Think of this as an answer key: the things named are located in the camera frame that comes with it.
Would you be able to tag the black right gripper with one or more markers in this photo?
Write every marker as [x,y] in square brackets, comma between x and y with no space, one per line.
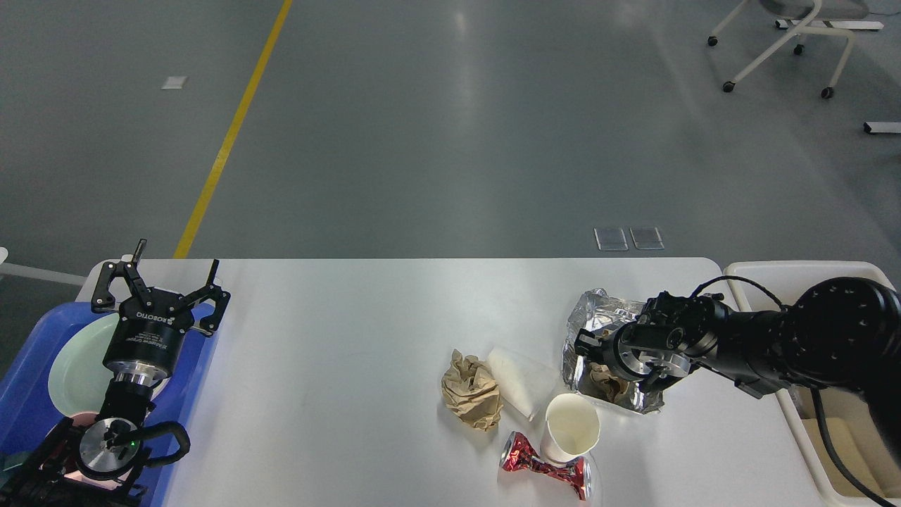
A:
[641,353]

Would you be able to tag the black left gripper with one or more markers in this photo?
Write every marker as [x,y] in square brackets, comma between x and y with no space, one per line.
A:
[151,338]

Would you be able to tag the silver foil container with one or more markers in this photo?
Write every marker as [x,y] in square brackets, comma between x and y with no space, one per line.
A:
[602,315]

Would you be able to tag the brown paper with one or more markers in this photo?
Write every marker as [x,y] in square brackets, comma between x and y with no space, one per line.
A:
[601,383]

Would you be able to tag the mint green plate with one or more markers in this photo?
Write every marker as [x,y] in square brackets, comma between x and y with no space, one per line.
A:
[78,378]

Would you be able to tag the brown paper bag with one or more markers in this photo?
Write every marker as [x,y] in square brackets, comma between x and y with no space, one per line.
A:
[835,483]

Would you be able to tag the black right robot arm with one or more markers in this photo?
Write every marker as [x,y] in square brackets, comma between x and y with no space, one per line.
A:
[842,333]

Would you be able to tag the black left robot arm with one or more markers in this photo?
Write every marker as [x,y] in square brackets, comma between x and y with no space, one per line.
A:
[165,442]

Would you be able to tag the white crushed paper cup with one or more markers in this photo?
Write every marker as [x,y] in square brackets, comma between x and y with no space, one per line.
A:
[524,383]

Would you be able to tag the crumpled brown paper ball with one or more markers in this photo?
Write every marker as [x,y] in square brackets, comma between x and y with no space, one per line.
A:
[471,392]

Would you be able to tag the pink ribbed mug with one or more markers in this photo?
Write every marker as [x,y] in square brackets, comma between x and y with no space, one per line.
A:
[90,451]

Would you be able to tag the crushed red can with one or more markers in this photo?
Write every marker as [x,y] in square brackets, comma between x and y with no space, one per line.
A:
[518,454]

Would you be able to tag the white chair base leg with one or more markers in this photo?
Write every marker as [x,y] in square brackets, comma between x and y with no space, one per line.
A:
[28,272]

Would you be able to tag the beige plastic bin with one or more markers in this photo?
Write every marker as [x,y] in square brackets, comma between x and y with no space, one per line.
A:
[788,280]

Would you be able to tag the white table leg bar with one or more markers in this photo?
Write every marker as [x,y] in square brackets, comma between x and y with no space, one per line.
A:
[874,128]

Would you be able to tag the white rolling chair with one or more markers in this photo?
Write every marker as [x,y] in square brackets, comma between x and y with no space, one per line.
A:
[804,18]

